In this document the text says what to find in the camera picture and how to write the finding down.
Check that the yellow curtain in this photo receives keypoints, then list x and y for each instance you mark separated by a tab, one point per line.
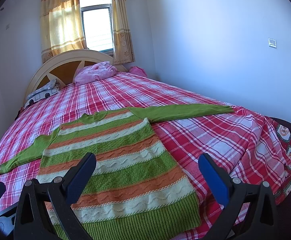
122	41
61	27

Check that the white wall switch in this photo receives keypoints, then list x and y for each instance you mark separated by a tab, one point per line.
272	43

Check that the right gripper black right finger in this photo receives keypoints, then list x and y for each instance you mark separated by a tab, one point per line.
249	210

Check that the pink pillow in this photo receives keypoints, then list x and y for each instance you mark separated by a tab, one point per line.
96	72

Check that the red plaid bed sheet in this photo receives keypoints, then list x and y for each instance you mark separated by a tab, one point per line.
244	143

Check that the cream wooden headboard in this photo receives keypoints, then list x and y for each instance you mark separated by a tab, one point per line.
64	66

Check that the right yellow curtain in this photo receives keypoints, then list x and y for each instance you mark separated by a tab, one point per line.
122	41

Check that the green orange striped knit sweater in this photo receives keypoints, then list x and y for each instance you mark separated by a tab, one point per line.
138	190

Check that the white car print pillow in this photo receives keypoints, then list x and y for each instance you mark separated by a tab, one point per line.
50	89

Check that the left yellow curtain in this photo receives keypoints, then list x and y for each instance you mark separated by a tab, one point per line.
61	27

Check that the patterned quilt edge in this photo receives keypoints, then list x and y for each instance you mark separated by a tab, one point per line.
284	136

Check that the window with frame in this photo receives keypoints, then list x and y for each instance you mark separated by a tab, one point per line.
97	25

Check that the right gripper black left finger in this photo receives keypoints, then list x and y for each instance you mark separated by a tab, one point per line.
32	220

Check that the pink cloth behind bed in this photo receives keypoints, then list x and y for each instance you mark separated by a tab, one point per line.
135	70

